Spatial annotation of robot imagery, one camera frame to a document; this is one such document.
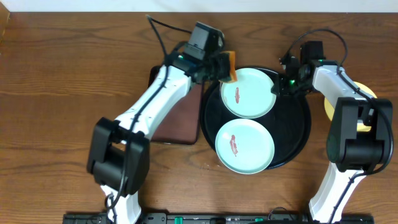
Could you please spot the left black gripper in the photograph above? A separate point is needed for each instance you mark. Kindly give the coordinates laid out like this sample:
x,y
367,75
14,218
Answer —
x,y
224,65

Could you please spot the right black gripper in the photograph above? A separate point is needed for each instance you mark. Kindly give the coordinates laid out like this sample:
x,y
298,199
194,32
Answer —
x,y
280,91

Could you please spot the green yellow sponge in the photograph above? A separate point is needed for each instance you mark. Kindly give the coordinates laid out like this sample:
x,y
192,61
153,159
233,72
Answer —
x,y
227,70

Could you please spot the green plate with stain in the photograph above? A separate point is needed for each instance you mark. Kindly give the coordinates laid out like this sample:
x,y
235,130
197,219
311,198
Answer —
x,y
250,95

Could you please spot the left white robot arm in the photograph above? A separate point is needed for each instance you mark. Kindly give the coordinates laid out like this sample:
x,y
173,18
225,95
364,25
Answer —
x,y
119,151

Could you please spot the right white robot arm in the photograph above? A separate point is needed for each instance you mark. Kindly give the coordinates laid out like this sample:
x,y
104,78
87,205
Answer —
x,y
360,141

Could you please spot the rectangular black water tray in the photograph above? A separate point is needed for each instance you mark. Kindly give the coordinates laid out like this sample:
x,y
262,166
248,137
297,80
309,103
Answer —
x,y
181,125

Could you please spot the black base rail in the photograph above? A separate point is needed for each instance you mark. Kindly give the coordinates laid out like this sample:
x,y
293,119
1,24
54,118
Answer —
x,y
162,218

